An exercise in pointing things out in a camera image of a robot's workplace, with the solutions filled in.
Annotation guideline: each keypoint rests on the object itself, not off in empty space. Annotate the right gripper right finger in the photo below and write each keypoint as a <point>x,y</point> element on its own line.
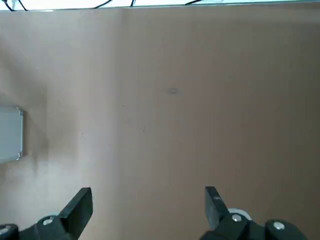
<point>225,225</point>

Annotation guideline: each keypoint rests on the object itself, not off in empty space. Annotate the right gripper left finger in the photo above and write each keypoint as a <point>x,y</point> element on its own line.
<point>62,225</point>

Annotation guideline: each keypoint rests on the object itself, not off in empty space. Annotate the silver aluminium first-aid case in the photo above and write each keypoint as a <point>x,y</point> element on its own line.
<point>10,135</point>

